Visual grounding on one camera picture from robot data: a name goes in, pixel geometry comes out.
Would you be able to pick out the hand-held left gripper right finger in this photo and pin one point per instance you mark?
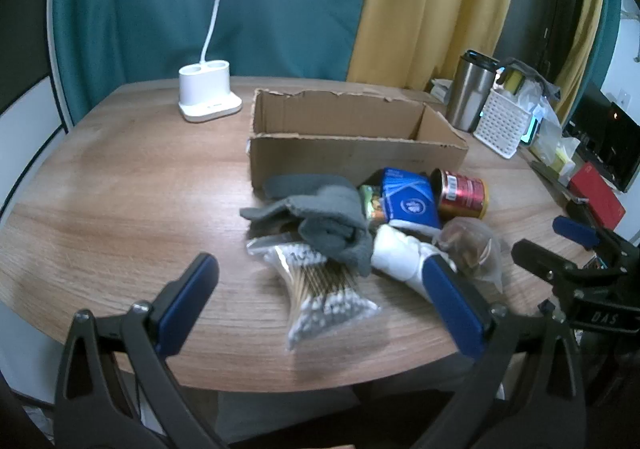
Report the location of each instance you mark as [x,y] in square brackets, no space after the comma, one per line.
[455,304]

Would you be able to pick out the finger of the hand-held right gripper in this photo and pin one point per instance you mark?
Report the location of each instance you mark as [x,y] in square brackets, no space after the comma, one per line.
[540,256]
[575,230]

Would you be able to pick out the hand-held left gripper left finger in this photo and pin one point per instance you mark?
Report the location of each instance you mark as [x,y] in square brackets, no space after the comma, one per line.
[187,299]

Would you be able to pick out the clear plastic snack bag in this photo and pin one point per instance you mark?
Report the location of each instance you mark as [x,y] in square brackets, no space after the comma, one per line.
[472,249]

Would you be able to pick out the white sock pair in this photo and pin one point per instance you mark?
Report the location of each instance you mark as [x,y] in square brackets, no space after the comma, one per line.
[400,254]

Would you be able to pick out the red metal can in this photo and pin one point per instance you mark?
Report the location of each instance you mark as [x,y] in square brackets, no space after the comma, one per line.
[462,194]

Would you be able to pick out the grey knitted sock pair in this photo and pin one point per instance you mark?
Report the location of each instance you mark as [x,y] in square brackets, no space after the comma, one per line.
[325,219]

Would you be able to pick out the brown cardboard box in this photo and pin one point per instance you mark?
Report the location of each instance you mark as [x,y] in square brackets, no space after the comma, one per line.
[345,139]

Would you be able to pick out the red flat box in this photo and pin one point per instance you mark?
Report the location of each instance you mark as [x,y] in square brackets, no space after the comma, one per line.
[597,194]

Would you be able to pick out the yellow sticky note pad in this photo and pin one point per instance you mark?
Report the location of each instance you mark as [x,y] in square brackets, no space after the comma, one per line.
[564,156]

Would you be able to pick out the black monitor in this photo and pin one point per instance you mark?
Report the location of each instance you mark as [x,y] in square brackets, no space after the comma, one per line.
[600,134]

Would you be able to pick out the bag of cotton swabs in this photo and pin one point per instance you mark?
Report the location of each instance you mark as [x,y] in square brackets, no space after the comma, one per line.
[315,289]

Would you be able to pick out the white perforated plastic basket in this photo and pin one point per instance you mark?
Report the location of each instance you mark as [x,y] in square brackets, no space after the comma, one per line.
[500,124]

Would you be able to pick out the crumpled clear plastic bag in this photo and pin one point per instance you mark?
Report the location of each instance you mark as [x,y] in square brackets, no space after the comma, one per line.
[542,104]

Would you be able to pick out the yellow sponge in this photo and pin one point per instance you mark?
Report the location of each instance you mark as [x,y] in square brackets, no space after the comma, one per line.
[514,80]

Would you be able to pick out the stainless steel tumbler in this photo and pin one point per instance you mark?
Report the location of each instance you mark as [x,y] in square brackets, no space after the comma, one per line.
[470,89]

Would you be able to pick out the stack of white papers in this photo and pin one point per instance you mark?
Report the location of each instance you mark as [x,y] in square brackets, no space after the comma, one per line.
[440,90]

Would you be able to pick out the white desk lamp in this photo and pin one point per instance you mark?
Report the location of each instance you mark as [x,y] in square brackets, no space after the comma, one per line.
[210,89]

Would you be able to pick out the yellow curtain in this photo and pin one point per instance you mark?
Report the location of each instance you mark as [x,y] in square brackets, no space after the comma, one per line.
[430,4]

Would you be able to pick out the teal curtain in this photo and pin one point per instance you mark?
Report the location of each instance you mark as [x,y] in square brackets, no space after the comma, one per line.
[200,4]

